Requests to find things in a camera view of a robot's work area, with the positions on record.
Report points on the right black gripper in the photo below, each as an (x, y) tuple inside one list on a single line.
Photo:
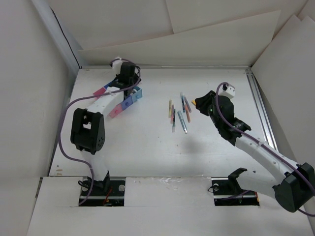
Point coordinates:
[(202, 102)]

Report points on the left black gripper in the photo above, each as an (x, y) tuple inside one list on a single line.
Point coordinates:
[(136, 78)]

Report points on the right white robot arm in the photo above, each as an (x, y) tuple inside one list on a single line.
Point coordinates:
[(291, 184)]

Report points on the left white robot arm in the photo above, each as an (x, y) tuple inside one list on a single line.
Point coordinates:
[(88, 128)]

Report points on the dark blue drawer box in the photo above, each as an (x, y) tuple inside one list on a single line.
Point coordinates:
[(127, 101)]

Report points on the light blue drawer box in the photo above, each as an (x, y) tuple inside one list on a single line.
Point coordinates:
[(136, 94)]

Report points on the orange highlighter pen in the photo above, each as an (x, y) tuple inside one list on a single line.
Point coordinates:
[(187, 109)]

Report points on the blue black pen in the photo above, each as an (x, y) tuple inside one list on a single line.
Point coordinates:
[(182, 102)]

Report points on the pink highlighter pen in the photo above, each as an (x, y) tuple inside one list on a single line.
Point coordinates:
[(172, 114)]

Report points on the yellow highlighter pen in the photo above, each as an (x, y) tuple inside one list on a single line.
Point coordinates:
[(170, 109)]

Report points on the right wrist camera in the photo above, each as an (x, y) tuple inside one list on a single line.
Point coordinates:
[(227, 91)]

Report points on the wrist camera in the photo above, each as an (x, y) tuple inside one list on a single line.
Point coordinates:
[(227, 91), (116, 62)]

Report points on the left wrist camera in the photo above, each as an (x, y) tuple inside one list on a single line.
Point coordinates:
[(116, 62)]

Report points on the aluminium rail right side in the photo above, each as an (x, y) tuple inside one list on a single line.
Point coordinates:
[(263, 117)]

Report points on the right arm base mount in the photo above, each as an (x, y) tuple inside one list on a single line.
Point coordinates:
[(227, 191)]

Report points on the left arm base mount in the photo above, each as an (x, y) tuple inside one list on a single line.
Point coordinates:
[(109, 192)]

